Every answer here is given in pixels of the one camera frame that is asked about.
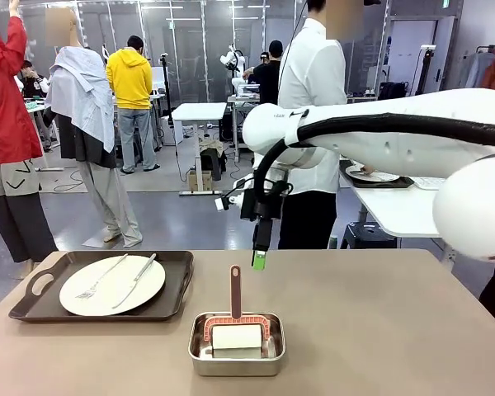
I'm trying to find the black stool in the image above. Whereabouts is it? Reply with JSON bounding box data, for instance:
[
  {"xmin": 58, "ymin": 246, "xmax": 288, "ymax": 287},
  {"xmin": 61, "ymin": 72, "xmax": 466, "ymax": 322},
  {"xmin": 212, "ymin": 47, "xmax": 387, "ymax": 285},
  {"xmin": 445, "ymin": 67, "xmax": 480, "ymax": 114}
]
[{"xmin": 340, "ymin": 221, "xmax": 397, "ymax": 251}]

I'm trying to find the large white round plate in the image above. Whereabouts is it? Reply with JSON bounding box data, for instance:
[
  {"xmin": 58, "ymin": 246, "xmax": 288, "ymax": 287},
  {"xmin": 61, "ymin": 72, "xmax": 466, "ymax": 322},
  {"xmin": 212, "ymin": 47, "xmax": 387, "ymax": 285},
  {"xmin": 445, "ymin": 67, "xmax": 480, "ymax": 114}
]
[{"xmin": 59, "ymin": 254, "xmax": 167, "ymax": 317}]

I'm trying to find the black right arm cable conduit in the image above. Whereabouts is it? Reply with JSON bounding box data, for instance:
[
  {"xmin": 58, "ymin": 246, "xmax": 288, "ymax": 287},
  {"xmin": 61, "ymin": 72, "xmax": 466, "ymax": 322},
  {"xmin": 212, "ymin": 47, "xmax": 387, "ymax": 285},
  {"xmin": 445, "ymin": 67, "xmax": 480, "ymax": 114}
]
[{"xmin": 253, "ymin": 113, "xmax": 495, "ymax": 211}]

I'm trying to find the seated person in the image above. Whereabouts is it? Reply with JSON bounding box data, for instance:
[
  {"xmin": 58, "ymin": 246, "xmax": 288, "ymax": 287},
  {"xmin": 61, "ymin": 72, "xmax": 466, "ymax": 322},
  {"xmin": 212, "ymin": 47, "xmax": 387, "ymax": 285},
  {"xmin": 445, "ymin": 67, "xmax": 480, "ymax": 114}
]
[{"xmin": 19, "ymin": 59, "xmax": 54, "ymax": 152}]

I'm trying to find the person in white shirt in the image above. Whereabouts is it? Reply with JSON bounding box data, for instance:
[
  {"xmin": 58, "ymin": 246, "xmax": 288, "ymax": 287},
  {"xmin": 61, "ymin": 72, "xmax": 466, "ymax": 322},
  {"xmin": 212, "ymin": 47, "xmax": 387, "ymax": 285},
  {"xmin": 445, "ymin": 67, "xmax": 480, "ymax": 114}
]
[{"xmin": 277, "ymin": 0, "xmax": 366, "ymax": 251}]

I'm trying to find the dark stool with cloth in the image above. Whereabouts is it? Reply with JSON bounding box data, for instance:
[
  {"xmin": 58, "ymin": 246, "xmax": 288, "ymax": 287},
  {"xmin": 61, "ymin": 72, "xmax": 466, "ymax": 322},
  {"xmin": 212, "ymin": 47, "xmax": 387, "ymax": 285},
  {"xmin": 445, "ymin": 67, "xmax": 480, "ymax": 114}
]
[{"xmin": 198, "ymin": 139, "xmax": 228, "ymax": 182}]

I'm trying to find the black tripod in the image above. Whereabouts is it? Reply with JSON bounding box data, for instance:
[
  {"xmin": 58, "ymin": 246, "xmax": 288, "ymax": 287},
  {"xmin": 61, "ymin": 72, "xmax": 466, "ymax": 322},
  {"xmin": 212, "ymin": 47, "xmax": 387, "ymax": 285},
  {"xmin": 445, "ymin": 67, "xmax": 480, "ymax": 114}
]
[{"xmin": 159, "ymin": 52, "xmax": 177, "ymax": 129}]

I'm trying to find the light blue hanging shirt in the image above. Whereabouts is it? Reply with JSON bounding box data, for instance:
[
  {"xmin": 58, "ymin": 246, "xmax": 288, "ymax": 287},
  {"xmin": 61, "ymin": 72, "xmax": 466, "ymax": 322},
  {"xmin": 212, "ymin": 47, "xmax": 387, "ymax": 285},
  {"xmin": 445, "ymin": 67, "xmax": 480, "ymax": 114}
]
[{"xmin": 464, "ymin": 51, "xmax": 495, "ymax": 90}]

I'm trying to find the robot workbench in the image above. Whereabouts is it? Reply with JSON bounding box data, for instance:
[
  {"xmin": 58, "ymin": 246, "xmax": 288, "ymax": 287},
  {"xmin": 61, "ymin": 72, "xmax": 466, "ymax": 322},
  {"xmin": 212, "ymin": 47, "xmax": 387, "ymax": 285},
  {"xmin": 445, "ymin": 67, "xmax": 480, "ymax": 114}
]
[{"xmin": 226, "ymin": 93, "xmax": 281, "ymax": 162}]

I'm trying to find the brown serving tray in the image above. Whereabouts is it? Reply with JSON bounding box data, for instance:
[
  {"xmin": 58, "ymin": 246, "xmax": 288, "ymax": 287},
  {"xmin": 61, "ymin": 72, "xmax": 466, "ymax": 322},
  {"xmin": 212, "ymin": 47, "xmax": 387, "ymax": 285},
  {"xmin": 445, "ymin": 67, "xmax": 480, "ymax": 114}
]
[{"xmin": 7, "ymin": 250, "xmax": 195, "ymax": 323}]

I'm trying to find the dark tray with handles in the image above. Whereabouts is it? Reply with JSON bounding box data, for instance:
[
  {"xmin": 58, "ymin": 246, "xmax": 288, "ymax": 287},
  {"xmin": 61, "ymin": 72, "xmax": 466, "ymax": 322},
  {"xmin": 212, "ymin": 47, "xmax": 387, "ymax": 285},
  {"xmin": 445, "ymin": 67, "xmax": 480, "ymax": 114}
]
[{"xmin": 339, "ymin": 159, "xmax": 416, "ymax": 190}]

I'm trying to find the cardboard box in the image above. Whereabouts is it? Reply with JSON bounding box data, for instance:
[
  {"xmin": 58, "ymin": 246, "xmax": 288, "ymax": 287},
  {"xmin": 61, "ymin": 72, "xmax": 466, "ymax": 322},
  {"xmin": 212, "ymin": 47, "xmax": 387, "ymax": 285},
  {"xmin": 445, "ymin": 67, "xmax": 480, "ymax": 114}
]
[{"xmin": 187, "ymin": 169, "xmax": 214, "ymax": 193}]

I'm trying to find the silver table knife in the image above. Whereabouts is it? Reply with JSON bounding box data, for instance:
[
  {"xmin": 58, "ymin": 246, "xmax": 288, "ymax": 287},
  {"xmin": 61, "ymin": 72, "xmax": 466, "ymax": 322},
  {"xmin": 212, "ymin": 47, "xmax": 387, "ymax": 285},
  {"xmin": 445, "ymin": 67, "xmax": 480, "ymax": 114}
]
[{"xmin": 111, "ymin": 252, "xmax": 158, "ymax": 309}]

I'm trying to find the white table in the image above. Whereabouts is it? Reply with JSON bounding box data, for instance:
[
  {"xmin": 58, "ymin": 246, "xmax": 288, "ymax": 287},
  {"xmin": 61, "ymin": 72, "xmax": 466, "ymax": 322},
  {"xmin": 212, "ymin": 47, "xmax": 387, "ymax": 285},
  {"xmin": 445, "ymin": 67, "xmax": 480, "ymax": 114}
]
[{"xmin": 346, "ymin": 175, "xmax": 453, "ymax": 251}]

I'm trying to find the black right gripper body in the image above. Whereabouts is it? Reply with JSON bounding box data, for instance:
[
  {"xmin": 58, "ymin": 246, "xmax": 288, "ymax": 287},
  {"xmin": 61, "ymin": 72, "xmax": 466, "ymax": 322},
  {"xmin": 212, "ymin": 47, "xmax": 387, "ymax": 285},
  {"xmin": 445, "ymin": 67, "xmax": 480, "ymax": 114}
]
[{"xmin": 239, "ymin": 180, "xmax": 293, "ymax": 224}]

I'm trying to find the person in yellow hoodie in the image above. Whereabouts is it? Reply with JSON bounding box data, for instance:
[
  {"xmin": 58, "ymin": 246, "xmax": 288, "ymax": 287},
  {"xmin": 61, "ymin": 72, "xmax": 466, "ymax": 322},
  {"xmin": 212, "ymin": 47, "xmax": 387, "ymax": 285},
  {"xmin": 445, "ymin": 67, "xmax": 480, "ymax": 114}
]
[{"xmin": 106, "ymin": 35, "xmax": 162, "ymax": 174}]

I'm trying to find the rectangular steel container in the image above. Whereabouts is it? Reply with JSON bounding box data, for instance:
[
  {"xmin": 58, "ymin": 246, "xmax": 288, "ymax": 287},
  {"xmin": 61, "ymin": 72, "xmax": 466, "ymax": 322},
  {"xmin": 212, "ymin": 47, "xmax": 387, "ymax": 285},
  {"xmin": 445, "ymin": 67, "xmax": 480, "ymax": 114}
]
[{"xmin": 188, "ymin": 311, "xmax": 286, "ymax": 377}]

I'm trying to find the white standing desk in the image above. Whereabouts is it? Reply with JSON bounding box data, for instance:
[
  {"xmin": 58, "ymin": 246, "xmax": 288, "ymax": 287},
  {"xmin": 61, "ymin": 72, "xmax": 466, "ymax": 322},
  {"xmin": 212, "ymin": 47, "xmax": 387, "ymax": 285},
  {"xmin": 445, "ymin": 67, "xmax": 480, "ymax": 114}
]
[{"xmin": 171, "ymin": 101, "xmax": 228, "ymax": 197}]

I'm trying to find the black stand white top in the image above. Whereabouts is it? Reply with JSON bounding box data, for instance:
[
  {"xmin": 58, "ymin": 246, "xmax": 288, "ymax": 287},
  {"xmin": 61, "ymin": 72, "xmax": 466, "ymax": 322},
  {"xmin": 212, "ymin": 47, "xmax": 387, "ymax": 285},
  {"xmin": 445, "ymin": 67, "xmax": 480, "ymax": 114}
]
[{"xmin": 414, "ymin": 44, "xmax": 437, "ymax": 96}]

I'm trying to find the black bag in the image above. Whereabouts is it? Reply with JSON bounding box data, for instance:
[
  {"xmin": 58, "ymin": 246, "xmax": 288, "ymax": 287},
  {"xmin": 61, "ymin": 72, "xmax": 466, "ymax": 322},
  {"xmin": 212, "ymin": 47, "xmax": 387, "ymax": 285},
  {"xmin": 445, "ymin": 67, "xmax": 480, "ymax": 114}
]
[{"xmin": 378, "ymin": 81, "xmax": 409, "ymax": 100}]

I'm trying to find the person in black cap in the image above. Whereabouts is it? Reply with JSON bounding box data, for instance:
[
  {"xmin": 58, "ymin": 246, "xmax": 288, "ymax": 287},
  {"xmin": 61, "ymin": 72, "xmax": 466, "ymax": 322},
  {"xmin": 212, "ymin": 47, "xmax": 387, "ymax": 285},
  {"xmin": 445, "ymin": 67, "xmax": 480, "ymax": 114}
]
[{"xmin": 251, "ymin": 40, "xmax": 295, "ymax": 106}]

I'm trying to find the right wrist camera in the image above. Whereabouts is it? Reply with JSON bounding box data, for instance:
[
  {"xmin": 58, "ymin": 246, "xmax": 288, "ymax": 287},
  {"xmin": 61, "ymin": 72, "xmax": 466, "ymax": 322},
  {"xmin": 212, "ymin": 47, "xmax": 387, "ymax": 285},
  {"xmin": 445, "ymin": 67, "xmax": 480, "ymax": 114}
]
[{"xmin": 214, "ymin": 193, "xmax": 243, "ymax": 212}]

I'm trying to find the silver fork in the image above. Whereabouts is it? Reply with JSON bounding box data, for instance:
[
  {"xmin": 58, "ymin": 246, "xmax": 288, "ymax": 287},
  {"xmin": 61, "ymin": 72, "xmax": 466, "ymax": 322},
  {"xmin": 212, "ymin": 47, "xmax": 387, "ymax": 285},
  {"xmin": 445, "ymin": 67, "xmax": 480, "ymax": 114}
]
[{"xmin": 74, "ymin": 252, "xmax": 130, "ymax": 299}]

